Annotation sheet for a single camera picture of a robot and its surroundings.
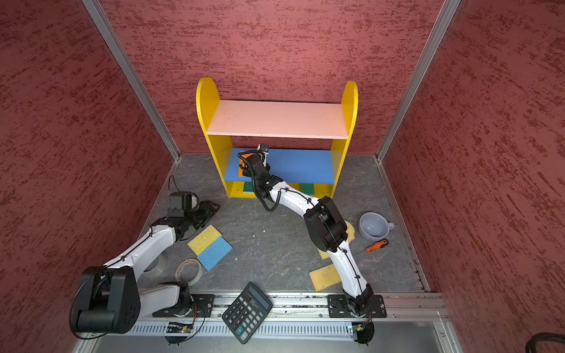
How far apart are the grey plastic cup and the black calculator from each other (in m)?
0.45

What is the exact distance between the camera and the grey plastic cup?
865 millimetres

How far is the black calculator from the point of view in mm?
695
